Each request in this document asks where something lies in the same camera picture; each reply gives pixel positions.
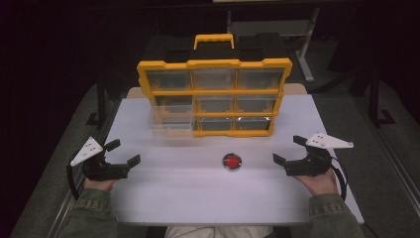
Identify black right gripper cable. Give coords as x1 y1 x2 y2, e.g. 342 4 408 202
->
329 156 350 202

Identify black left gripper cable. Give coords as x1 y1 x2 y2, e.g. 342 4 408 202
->
65 164 81 201

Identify black metal stand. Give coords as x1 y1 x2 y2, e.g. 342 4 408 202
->
367 63 397 129
85 70 109 129

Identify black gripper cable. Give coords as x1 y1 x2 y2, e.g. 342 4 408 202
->
65 164 81 201
329 156 350 202

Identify clear plastic organizer drawer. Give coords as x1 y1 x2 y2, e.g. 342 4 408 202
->
148 104 198 140

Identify yellow black drawer organizer cabinet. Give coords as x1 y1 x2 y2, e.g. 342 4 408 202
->
137 33 293 139

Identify grid of clear drawers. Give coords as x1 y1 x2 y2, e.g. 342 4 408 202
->
147 67 284 132

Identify white table with metal legs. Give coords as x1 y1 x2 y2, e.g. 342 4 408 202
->
226 7 321 83

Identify person's lap light trousers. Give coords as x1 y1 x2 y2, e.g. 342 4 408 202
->
163 225 274 238

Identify person's left hand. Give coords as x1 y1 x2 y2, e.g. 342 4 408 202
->
82 178 119 192

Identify person's right hand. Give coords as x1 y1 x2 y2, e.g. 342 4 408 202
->
294 168 340 197

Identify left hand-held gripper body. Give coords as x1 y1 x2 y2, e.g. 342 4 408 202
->
69 136 131 182

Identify small red round object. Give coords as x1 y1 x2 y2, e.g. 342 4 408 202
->
222 152 243 172

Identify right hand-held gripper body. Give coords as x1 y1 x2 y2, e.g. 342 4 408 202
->
282 132 355 179

